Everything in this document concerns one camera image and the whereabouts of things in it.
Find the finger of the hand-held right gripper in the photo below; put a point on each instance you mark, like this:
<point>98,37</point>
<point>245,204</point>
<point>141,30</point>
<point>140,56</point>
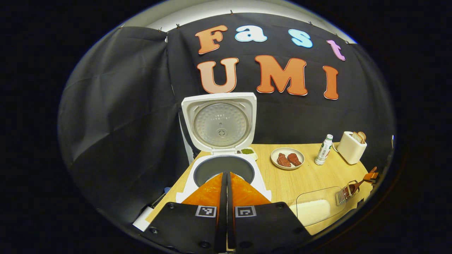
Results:
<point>370,175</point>

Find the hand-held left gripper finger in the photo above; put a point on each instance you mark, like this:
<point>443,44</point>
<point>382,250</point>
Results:
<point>221,218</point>
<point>230,225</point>

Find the metal chopstick holder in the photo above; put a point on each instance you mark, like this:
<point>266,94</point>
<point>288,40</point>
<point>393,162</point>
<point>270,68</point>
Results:
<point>344,195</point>

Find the white rice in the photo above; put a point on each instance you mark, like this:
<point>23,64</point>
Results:
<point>310,211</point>

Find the white rice cooker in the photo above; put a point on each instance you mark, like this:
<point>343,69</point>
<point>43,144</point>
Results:
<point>220,123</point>

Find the white toaster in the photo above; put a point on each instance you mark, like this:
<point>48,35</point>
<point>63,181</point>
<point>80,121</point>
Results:
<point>349,150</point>

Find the toast bread slice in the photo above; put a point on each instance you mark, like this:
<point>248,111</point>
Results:
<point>356,137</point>
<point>362,135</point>

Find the white bottle green cap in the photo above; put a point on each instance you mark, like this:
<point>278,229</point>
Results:
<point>323,151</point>

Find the clear plastic box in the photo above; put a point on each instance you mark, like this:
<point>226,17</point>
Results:
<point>317,197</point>

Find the small white sauce dish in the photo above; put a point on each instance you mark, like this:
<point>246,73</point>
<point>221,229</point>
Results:
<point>249,152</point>

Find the white round plate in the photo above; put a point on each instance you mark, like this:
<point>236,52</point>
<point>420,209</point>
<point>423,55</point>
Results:
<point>300,158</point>

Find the red meat piece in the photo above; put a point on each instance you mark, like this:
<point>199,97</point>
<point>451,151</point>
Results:
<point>294,159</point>
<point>283,160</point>

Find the white flat box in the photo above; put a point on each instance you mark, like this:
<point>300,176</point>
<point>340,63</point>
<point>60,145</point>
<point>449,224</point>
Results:
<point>143,220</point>

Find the black backdrop cloth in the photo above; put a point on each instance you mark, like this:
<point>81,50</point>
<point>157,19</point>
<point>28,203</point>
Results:
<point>123,123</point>

